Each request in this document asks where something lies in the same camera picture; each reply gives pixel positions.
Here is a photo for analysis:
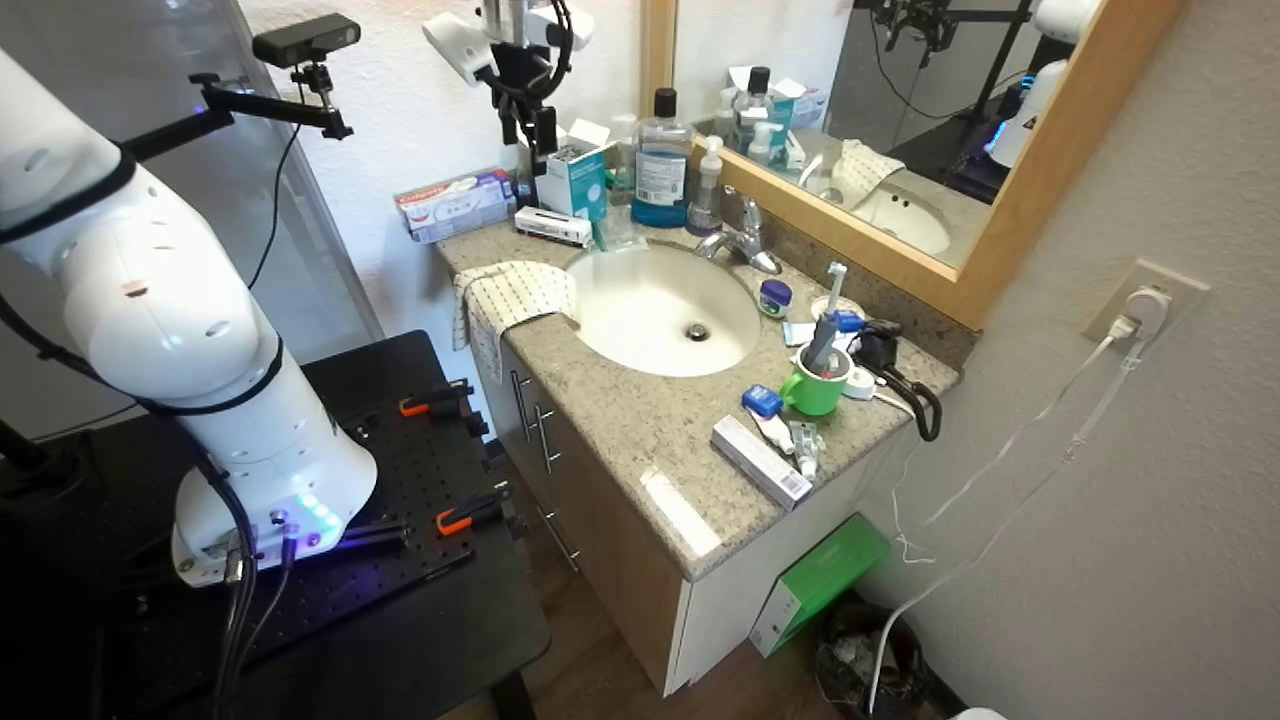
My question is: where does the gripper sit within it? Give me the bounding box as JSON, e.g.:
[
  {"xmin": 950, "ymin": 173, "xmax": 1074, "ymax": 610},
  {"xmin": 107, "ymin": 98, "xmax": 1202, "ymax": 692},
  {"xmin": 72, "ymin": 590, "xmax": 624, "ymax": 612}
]
[{"xmin": 488, "ymin": 42, "xmax": 560, "ymax": 179}]

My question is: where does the tap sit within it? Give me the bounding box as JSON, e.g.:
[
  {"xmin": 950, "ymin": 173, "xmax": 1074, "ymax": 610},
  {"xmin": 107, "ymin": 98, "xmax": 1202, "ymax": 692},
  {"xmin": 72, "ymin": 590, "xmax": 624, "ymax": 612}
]
[{"xmin": 694, "ymin": 184, "xmax": 785, "ymax": 277}]

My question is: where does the teal and white box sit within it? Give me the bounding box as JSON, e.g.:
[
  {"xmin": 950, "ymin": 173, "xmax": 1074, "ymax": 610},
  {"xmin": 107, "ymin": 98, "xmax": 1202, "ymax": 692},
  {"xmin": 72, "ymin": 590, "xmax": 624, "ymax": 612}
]
[{"xmin": 534, "ymin": 119, "xmax": 614, "ymax": 224}]

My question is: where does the white and black box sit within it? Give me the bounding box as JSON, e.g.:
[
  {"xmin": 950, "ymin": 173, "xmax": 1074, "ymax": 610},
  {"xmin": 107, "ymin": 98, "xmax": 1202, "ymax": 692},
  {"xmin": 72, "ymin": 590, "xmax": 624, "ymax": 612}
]
[{"xmin": 513, "ymin": 205, "xmax": 595, "ymax": 250}]

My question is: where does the small clear bottle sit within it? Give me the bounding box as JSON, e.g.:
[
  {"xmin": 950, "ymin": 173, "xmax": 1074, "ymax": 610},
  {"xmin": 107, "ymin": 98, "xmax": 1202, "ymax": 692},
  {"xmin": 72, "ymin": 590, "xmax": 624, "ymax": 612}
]
[{"xmin": 609, "ymin": 113, "xmax": 640, "ymax": 207}]

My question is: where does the red and white toothpaste box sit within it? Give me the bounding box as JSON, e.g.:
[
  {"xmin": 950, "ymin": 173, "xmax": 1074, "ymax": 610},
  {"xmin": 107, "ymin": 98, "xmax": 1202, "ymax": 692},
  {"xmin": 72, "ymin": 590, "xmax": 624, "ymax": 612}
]
[{"xmin": 394, "ymin": 167, "xmax": 517, "ymax": 245}]

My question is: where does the blue mouthwash bottle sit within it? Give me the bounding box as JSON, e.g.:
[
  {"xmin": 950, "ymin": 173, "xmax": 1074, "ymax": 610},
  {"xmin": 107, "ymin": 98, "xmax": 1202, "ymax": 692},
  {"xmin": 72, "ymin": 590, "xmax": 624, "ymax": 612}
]
[{"xmin": 630, "ymin": 87, "xmax": 696, "ymax": 230}]

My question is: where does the white checked towel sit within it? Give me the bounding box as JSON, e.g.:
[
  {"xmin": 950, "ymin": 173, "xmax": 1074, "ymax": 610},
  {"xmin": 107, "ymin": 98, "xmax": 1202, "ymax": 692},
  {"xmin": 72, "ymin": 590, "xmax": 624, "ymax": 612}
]
[{"xmin": 451, "ymin": 260, "xmax": 580, "ymax": 385}]

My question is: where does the clear soap pump bottle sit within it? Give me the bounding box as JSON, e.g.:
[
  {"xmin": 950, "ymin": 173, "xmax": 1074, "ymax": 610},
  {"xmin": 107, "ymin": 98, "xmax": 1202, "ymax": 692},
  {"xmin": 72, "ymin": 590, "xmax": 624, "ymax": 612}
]
[{"xmin": 685, "ymin": 134, "xmax": 726, "ymax": 239}]

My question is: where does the sink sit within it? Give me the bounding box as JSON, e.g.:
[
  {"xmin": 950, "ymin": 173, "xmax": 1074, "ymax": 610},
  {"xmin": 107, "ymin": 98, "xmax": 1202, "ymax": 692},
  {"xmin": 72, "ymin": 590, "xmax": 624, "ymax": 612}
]
[{"xmin": 564, "ymin": 242, "xmax": 764, "ymax": 380}]

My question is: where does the orange and black clamp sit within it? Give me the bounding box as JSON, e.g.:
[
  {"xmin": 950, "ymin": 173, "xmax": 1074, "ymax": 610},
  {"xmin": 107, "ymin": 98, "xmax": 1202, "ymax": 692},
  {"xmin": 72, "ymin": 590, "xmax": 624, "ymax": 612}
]
[
  {"xmin": 398, "ymin": 379, "xmax": 492, "ymax": 438},
  {"xmin": 434, "ymin": 480, "xmax": 527, "ymax": 542}
]

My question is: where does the electric toothbrush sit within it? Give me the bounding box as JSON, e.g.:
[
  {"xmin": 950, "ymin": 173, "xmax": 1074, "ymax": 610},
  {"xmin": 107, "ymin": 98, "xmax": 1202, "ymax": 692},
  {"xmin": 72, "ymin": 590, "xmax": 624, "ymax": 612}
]
[{"xmin": 803, "ymin": 261, "xmax": 850, "ymax": 373}]

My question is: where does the white round dish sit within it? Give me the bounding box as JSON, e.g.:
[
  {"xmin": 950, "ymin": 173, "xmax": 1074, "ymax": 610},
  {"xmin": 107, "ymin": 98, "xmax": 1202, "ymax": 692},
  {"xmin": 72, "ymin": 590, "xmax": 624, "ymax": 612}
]
[{"xmin": 809, "ymin": 294, "xmax": 867, "ymax": 327}]

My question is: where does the mirror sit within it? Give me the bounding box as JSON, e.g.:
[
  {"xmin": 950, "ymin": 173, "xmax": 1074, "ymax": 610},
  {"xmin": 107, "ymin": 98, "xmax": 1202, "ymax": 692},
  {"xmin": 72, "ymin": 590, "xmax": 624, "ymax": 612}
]
[{"xmin": 639, "ymin": 0, "xmax": 1193, "ymax": 332}]

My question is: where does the green mug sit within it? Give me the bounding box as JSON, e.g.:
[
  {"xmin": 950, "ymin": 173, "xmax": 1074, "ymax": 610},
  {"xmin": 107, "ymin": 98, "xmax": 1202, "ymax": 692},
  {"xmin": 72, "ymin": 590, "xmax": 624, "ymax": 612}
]
[{"xmin": 779, "ymin": 344, "xmax": 855, "ymax": 418}]

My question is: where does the white tube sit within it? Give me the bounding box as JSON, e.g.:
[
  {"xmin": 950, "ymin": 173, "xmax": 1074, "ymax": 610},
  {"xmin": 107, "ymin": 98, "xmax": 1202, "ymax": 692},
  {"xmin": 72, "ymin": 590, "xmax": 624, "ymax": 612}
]
[{"xmin": 750, "ymin": 410, "xmax": 797, "ymax": 457}]

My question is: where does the long white box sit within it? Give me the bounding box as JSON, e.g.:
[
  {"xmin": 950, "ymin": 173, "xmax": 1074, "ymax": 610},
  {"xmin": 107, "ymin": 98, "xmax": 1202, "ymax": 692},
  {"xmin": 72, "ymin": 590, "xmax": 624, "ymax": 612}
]
[{"xmin": 710, "ymin": 414, "xmax": 814, "ymax": 512}]

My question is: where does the crumpled tube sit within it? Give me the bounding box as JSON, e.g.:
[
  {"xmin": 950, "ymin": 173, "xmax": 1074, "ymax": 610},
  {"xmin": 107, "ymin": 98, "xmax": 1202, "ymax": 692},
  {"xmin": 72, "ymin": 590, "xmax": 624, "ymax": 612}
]
[{"xmin": 787, "ymin": 420, "xmax": 828, "ymax": 482}]

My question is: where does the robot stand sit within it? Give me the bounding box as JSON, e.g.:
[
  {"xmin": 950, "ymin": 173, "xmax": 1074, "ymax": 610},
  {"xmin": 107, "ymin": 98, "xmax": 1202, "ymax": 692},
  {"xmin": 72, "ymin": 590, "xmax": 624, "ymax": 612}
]
[{"xmin": 0, "ymin": 330, "xmax": 552, "ymax": 720}]

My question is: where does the green and white box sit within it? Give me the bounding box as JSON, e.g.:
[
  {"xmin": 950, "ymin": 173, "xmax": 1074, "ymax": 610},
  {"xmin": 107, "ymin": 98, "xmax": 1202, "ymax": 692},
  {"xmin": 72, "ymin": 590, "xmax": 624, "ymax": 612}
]
[{"xmin": 747, "ymin": 512, "xmax": 892, "ymax": 659}]

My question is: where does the black trash bin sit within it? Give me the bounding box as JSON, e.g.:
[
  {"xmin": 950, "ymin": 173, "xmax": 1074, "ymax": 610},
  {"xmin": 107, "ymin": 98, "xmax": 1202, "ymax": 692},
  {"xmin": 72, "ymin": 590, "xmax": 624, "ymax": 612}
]
[{"xmin": 814, "ymin": 598, "xmax": 937, "ymax": 720}]

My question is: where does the white plug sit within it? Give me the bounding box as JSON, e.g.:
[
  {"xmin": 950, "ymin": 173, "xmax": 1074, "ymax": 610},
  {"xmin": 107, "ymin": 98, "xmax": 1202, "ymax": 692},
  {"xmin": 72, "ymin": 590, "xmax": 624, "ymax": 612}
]
[{"xmin": 1104, "ymin": 285, "xmax": 1173, "ymax": 342}]

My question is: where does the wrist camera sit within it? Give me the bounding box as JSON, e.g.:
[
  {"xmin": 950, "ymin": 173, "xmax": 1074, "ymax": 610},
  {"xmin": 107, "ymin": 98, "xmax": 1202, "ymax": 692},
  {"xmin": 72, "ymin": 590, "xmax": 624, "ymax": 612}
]
[{"xmin": 530, "ymin": 5, "xmax": 597, "ymax": 52}]

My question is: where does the tap handle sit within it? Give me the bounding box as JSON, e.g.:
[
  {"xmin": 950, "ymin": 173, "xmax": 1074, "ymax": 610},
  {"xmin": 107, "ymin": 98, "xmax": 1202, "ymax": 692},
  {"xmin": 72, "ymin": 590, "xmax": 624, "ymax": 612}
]
[{"xmin": 722, "ymin": 184, "xmax": 764, "ymax": 243}]

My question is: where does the camera on mount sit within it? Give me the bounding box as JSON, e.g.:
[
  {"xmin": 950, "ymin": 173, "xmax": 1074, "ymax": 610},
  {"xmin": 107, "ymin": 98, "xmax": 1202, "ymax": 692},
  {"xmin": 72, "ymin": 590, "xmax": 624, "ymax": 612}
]
[{"xmin": 120, "ymin": 12, "xmax": 363, "ymax": 167}]

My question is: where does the black cable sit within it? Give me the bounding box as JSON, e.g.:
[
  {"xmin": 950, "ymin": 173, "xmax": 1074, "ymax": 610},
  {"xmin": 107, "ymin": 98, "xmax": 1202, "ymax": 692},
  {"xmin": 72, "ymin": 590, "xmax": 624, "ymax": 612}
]
[
  {"xmin": 232, "ymin": 515, "xmax": 300, "ymax": 701},
  {"xmin": 210, "ymin": 520, "xmax": 263, "ymax": 720},
  {"xmin": 246, "ymin": 120, "xmax": 305, "ymax": 293}
]

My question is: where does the black charger with cable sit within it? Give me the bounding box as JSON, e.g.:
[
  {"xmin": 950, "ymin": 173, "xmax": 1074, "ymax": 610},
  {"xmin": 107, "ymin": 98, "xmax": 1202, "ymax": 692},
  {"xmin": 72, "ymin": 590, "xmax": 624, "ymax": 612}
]
[{"xmin": 850, "ymin": 319, "xmax": 944, "ymax": 444}]

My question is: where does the white cable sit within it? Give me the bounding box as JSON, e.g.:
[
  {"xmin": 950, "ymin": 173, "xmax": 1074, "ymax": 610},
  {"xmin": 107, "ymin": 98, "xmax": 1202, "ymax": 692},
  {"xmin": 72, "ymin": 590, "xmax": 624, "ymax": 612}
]
[{"xmin": 865, "ymin": 330, "xmax": 1151, "ymax": 716}]

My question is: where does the wall socket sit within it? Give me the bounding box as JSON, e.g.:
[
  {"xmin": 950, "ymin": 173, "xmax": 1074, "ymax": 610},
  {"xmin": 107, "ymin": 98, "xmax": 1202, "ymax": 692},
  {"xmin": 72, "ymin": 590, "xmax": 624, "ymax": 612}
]
[{"xmin": 1082, "ymin": 257, "xmax": 1212, "ymax": 347}]

